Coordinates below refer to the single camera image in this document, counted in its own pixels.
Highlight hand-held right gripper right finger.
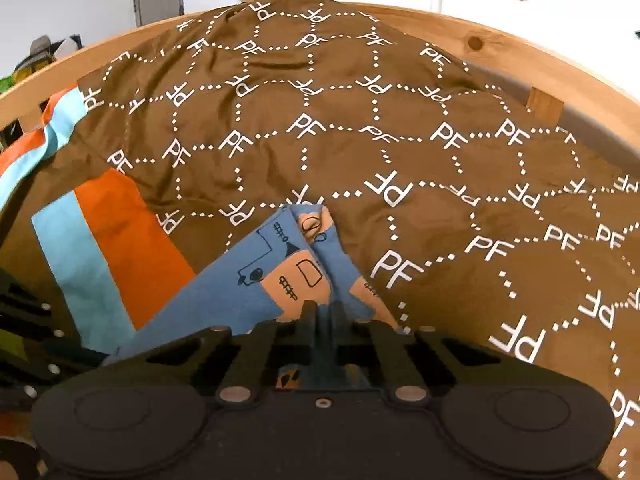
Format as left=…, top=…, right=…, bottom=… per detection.
left=327, top=301, right=502, bottom=407

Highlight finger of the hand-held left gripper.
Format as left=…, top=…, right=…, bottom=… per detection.
left=0, top=267, right=68, bottom=343
left=0, top=342, right=110, bottom=403

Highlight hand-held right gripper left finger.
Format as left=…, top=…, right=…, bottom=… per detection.
left=144, top=300, right=319, bottom=407

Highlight blue printed pants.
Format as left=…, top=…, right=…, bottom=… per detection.
left=107, top=204, right=402, bottom=392

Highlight orange and light blue cloth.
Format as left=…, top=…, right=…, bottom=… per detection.
left=0, top=84, right=197, bottom=348

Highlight brown printed blanket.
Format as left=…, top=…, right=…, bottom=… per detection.
left=0, top=0, right=640, bottom=480

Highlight grey hat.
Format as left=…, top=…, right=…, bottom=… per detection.
left=29, top=35, right=55, bottom=63

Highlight wooden bed frame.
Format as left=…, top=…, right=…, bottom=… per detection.
left=0, top=0, right=640, bottom=158

